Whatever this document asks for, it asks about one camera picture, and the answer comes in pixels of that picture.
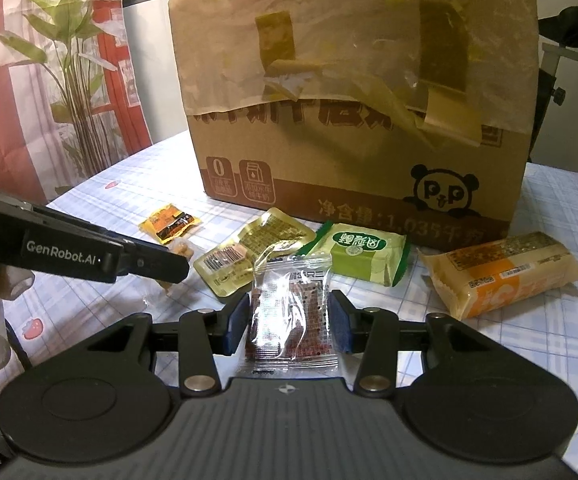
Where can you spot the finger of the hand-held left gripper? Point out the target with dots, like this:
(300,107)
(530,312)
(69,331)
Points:
(154,262)

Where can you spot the brown cardboard box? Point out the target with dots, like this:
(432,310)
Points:
(344,175)

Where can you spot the small clear snack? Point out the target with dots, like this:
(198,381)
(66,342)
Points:
(179,250)

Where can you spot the small yellow snack packet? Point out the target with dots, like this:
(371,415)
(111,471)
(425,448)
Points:
(169,222)

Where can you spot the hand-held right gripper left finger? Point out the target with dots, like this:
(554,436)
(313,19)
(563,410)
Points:
(236,327)

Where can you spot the black exercise bike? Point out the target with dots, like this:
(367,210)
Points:
(551,85)

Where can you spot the red printed curtain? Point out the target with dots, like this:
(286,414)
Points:
(69,85)

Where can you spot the clear snack packet red filling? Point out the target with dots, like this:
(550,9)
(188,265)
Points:
(289,310)

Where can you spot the green snack packet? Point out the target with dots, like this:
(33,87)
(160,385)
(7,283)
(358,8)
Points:
(364,252)

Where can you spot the gold foil snack packet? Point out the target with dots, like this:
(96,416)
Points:
(254,245)

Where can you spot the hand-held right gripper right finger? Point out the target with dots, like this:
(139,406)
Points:
(341,327)

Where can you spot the large orange snack packet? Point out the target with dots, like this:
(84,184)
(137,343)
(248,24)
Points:
(504,275)

